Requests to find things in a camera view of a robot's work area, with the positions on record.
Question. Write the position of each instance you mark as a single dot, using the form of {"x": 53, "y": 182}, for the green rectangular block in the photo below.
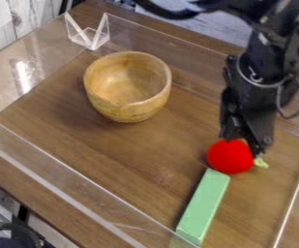
{"x": 198, "y": 216}

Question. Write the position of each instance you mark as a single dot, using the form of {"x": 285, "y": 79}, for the clear acrylic tray wall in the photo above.
{"x": 94, "y": 217}

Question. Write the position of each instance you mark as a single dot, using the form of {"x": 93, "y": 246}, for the clear acrylic corner bracket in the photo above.
{"x": 89, "y": 37}

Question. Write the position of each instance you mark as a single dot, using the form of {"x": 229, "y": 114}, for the red felt strawberry toy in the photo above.
{"x": 230, "y": 156}

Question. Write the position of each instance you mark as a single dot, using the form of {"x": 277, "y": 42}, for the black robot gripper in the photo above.
{"x": 250, "y": 105}

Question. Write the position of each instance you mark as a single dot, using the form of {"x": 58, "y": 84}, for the wooden bowl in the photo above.
{"x": 127, "y": 85}

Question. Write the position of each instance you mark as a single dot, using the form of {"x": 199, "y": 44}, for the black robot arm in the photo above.
{"x": 262, "y": 76}

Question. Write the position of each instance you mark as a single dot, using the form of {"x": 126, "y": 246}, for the black table clamp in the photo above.
{"x": 23, "y": 234}

